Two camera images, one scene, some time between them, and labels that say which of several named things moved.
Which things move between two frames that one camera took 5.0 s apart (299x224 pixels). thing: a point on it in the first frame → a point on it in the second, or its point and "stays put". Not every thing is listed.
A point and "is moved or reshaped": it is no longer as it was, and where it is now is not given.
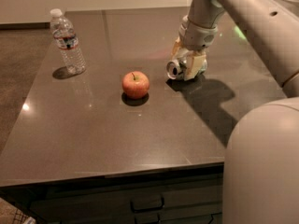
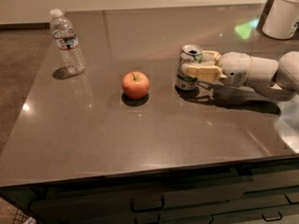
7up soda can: (176, 69) is moved or reshaped
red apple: (135, 84) stays put
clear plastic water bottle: (66, 43) stays put
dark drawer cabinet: (186, 195) stays put
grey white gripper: (197, 36) → (234, 67)
